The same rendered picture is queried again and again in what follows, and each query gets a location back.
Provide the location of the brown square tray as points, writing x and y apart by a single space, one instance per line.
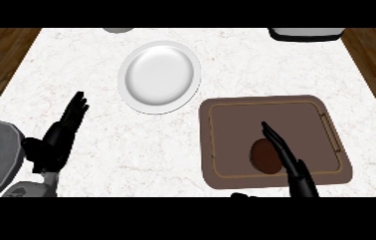
231 144

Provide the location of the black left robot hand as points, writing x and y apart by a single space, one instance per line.
61 136

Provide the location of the white oval plate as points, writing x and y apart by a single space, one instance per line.
160 77

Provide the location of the white and black appliance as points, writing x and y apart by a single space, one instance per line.
306 34

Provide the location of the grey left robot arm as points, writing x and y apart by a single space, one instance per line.
27 171

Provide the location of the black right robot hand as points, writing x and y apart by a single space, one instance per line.
290 161

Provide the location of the dark brown cupcake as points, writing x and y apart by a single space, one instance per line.
263 156

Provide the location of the small grey round object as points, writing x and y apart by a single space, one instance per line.
119 30

